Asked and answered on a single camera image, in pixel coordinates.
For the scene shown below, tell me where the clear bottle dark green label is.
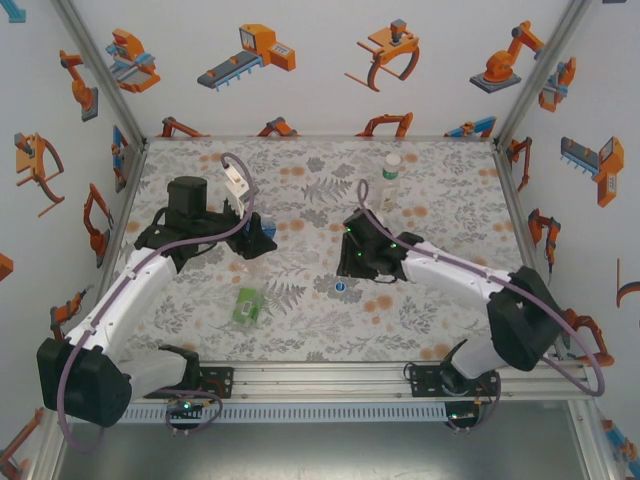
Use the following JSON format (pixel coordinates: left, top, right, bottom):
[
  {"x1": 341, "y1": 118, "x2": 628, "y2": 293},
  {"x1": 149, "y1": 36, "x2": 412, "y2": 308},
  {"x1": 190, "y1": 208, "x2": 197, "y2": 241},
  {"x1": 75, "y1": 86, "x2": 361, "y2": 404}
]
[{"x1": 372, "y1": 162, "x2": 403, "y2": 214}]

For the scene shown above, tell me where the green plastic packet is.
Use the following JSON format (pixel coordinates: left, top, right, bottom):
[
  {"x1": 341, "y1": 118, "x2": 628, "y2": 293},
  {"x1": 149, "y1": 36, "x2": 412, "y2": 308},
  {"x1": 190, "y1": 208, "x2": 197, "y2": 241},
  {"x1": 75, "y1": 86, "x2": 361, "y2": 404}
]
[{"x1": 229, "y1": 285, "x2": 267, "y2": 335}]

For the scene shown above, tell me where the small controller board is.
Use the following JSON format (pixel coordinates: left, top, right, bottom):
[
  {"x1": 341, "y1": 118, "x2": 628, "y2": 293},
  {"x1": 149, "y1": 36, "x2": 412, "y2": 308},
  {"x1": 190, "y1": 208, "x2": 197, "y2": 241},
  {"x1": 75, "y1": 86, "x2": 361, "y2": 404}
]
[
  {"x1": 166, "y1": 398, "x2": 206, "y2": 417},
  {"x1": 444, "y1": 407, "x2": 482, "y2": 424}
]

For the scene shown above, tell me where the aluminium side rail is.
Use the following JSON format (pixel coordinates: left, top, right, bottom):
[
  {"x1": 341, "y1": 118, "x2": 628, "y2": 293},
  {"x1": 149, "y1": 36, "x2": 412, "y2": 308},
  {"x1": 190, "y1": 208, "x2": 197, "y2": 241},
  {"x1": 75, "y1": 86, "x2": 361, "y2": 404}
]
[
  {"x1": 94, "y1": 139, "x2": 150, "y2": 301},
  {"x1": 492, "y1": 142, "x2": 551, "y2": 301}
]

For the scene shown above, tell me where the thin aluminium edge rail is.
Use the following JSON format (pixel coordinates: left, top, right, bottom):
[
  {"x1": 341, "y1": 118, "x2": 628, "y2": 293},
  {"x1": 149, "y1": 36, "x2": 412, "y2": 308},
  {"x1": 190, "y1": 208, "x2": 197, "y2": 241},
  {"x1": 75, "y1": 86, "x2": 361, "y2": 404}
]
[{"x1": 144, "y1": 132, "x2": 496, "y2": 143}]

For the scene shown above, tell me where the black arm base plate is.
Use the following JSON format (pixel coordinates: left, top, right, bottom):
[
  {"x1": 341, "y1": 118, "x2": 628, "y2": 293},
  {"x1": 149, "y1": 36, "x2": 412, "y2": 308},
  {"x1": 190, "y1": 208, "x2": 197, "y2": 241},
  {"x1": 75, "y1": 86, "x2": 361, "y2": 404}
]
[
  {"x1": 405, "y1": 363, "x2": 446, "y2": 397},
  {"x1": 197, "y1": 366, "x2": 236, "y2": 400}
]

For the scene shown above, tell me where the long slotted aluminium rail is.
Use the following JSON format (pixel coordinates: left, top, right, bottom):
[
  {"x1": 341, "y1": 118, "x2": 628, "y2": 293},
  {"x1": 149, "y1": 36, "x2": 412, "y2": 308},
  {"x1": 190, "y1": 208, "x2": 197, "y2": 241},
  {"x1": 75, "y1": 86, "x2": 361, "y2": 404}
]
[{"x1": 44, "y1": 360, "x2": 604, "y2": 404}]

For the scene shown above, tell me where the aluminium frame post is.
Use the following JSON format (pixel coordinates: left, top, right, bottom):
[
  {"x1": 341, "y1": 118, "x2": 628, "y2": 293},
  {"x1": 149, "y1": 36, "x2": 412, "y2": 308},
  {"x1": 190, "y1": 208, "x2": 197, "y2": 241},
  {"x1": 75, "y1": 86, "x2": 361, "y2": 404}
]
[
  {"x1": 49, "y1": 0, "x2": 150, "y2": 149},
  {"x1": 491, "y1": 0, "x2": 597, "y2": 150}
]

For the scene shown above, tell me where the short purple cable loop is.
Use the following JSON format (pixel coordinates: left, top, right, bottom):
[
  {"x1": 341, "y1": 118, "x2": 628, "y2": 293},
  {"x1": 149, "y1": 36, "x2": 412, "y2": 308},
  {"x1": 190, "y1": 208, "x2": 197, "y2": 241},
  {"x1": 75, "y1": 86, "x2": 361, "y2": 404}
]
[
  {"x1": 166, "y1": 389, "x2": 224, "y2": 437},
  {"x1": 446, "y1": 377, "x2": 503, "y2": 435}
]

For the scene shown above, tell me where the perforated metal cable tray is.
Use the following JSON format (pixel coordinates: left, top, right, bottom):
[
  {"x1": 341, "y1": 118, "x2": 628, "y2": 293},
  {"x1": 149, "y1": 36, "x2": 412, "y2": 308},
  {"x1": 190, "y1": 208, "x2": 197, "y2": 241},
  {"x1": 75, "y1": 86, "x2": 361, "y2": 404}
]
[{"x1": 119, "y1": 402, "x2": 449, "y2": 425}]

